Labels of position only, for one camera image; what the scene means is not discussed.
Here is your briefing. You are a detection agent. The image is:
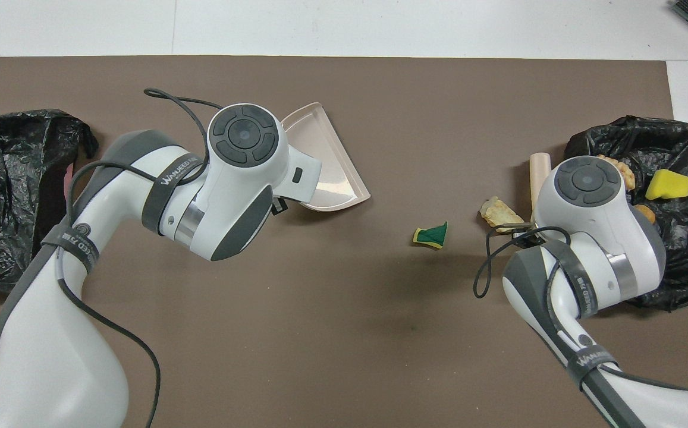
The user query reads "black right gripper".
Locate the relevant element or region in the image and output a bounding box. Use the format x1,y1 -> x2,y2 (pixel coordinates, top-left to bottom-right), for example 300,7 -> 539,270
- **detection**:
510,221 -> 549,247

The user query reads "beige hand brush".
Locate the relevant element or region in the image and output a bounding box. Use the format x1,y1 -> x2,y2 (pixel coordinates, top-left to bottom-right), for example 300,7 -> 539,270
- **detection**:
529,153 -> 552,215

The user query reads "beige plastic dustpan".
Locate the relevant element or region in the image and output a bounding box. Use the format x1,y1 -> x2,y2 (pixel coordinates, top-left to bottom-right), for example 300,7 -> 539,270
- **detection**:
280,102 -> 372,212

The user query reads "green and yellow sponge piece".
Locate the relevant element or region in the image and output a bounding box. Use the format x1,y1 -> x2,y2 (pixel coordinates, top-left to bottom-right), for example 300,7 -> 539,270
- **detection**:
413,222 -> 448,250

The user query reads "long twisted croissant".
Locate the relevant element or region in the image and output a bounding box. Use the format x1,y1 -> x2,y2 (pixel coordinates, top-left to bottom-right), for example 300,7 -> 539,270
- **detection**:
596,155 -> 637,192

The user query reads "yellow sponge wedge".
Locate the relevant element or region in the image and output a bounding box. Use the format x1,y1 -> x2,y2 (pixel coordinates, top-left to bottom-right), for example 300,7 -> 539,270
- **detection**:
645,169 -> 688,201

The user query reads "black bag lined pink bin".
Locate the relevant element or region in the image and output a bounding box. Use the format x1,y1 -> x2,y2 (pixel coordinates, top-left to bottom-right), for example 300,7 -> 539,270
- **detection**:
0,109 -> 99,292

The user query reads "brown table mat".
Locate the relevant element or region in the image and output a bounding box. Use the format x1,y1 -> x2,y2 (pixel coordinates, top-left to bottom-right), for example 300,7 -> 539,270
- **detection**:
0,55 -> 688,428

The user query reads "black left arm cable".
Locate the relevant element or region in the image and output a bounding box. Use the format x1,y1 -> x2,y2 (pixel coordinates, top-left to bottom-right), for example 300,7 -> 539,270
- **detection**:
57,88 -> 225,428

